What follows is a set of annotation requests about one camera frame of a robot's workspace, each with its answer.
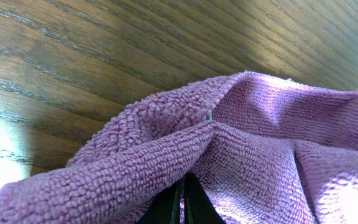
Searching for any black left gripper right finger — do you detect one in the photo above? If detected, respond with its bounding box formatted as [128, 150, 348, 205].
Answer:
[184, 172, 226, 224]

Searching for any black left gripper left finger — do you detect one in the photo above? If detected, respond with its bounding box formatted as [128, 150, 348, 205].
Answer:
[136, 181, 180, 224]

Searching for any purple microfiber cloth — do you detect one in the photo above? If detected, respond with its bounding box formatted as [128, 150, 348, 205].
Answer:
[0, 72, 358, 223]

